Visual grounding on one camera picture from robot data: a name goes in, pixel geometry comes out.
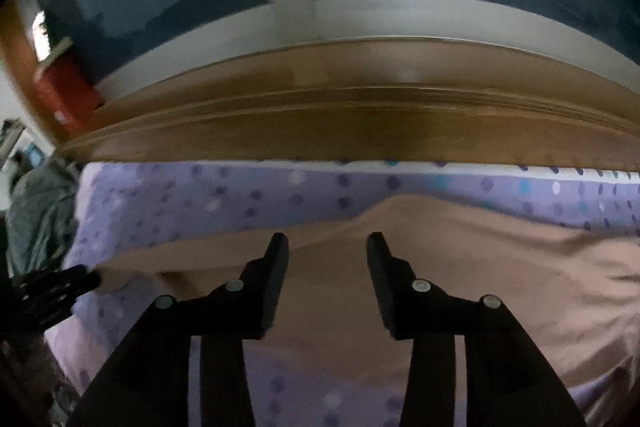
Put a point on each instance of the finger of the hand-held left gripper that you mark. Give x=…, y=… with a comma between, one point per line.
x=42, y=318
x=65, y=283

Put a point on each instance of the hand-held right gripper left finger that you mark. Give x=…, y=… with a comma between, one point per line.
x=274, y=267

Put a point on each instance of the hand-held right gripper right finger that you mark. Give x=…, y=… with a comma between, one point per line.
x=381, y=267

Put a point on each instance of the beige garment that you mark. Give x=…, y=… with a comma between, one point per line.
x=500, y=277

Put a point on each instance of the grey-green cloth pile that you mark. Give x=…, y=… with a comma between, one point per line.
x=42, y=212

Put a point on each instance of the purple dotted bedsheet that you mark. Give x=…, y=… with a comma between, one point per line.
x=200, y=202

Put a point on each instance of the cluttered shelf items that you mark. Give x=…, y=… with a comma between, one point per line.
x=17, y=144

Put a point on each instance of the red box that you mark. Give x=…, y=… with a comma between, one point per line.
x=67, y=92

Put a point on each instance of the shiny wrapped item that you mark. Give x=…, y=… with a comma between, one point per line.
x=41, y=34

